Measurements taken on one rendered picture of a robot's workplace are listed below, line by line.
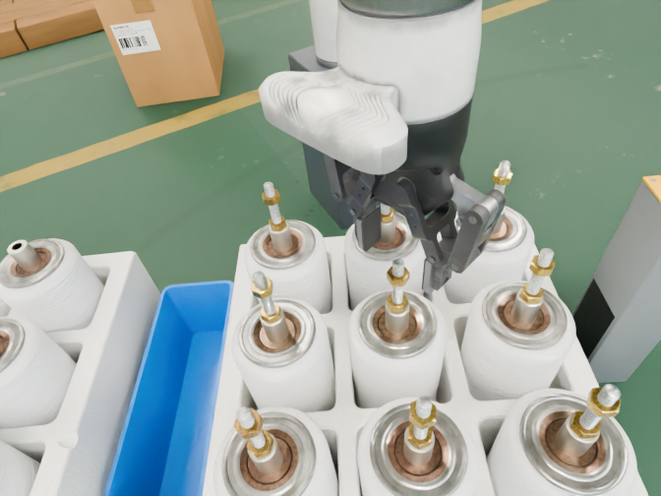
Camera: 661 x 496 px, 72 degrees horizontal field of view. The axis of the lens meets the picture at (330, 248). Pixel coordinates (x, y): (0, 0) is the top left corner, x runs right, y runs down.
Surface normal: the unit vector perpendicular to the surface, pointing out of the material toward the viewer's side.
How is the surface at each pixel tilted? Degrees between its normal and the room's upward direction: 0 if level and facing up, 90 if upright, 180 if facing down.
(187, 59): 90
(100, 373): 90
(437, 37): 83
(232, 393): 0
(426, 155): 90
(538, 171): 0
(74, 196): 0
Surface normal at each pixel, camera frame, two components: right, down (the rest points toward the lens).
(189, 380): -0.09, -0.68
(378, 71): -0.47, 0.66
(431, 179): -0.71, 0.56
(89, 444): 0.99, -0.11
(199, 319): 0.02, 0.71
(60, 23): 0.47, 0.61
